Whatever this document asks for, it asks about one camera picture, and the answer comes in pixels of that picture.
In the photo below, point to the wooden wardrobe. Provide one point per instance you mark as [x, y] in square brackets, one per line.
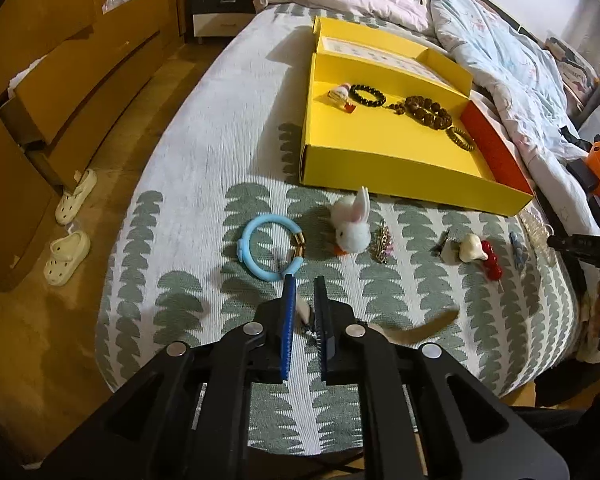
[55, 60]

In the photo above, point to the dark metal hair clip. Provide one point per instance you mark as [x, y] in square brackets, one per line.
[441, 245]

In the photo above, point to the printed pillow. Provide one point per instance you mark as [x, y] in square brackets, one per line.
[572, 70]

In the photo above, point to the red bead hairpin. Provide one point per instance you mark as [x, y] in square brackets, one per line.
[492, 260]

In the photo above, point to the dark blue case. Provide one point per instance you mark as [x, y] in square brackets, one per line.
[582, 175]

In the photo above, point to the black cloth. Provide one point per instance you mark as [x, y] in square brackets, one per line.
[575, 140]

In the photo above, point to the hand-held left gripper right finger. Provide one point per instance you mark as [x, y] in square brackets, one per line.
[321, 330]

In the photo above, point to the gold crown hair clip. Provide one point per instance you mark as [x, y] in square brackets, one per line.
[382, 245]

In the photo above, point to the cream slipper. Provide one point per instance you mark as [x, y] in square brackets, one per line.
[65, 260]
[75, 197]

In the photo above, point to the santa hat charm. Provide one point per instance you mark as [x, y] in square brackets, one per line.
[341, 95]

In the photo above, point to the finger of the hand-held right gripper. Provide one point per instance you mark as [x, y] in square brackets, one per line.
[585, 246]

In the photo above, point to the cream heart hair clip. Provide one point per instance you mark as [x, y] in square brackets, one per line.
[467, 250]

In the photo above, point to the white plush rabbit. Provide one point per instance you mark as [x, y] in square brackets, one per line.
[352, 232]

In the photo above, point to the yellow cardboard box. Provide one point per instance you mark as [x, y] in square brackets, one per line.
[380, 155]

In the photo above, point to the white nightstand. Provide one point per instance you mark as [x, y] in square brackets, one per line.
[220, 10]

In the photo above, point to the small blue hairpin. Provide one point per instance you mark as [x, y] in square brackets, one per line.
[516, 252]

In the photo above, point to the pearl hair claw clip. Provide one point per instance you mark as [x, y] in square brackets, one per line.
[537, 235]

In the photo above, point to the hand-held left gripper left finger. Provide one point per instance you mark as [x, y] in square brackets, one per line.
[287, 330]

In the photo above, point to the light blue printed quilt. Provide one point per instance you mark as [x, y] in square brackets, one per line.
[505, 60]

